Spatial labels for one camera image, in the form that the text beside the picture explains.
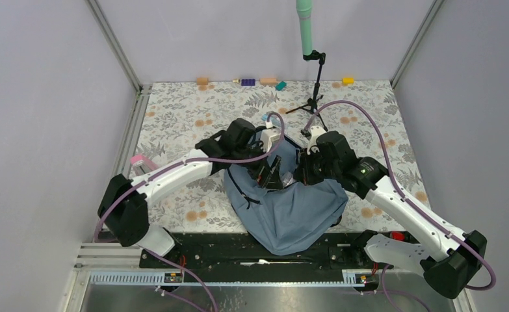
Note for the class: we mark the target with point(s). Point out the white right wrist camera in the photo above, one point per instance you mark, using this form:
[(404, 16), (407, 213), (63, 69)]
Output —
[(312, 134)]

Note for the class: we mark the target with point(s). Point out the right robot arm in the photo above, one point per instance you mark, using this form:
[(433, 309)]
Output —
[(446, 256)]

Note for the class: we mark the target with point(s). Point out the aluminium frame rail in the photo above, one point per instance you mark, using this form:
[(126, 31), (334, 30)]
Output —
[(425, 25), (116, 123)]

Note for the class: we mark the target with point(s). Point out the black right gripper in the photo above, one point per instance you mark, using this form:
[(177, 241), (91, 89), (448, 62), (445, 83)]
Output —
[(303, 173)]

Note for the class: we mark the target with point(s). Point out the pink transparent pencil case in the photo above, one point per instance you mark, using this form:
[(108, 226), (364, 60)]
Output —
[(142, 165)]

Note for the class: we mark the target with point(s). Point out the aluminium frame rail right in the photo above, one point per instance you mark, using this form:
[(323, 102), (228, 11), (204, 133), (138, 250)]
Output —
[(425, 25)]

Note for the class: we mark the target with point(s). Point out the mint green microphone handle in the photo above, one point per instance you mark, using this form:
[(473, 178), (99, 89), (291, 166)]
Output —
[(304, 10)]

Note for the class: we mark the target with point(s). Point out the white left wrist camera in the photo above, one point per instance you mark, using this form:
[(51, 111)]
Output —
[(270, 136)]

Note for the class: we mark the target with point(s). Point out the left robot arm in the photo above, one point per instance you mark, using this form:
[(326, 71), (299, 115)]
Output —
[(125, 205)]

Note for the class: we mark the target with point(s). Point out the red black small toy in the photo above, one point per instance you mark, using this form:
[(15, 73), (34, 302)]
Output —
[(397, 235)]

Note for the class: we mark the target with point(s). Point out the light blue glue tube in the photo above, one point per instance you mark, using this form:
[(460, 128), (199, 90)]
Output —
[(266, 117)]

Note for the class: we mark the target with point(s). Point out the black mini tripod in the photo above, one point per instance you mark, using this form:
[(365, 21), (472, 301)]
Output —
[(312, 103)]

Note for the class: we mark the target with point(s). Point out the long tan wooden block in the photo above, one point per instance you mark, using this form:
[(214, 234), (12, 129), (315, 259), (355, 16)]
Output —
[(268, 81)]

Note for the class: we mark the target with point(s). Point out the blue grey backpack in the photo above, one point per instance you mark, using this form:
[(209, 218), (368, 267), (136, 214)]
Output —
[(284, 221)]

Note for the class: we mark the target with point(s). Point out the teal toy block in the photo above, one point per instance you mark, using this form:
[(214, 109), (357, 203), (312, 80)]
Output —
[(281, 85)]

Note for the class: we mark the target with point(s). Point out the yellow toy block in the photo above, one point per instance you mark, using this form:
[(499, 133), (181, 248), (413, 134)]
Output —
[(348, 80)]

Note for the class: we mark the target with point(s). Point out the small tan wooden block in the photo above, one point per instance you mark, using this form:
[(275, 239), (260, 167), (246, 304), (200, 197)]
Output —
[(202, 81)]

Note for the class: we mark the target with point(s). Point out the purple toy brick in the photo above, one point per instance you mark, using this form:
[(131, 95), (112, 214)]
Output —
[(248, 82)]

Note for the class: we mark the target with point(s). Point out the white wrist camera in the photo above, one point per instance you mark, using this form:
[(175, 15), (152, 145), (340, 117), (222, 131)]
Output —
[(270, 136), (312, 134)]

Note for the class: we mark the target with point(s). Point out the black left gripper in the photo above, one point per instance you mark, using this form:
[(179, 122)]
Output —
[(268, 177)]

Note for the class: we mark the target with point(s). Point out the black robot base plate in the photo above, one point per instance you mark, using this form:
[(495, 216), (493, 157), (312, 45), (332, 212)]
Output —
[(238, 257)]

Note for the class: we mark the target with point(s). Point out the aluminium frame rail left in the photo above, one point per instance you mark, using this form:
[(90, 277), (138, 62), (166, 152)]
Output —
[(116, 123)]

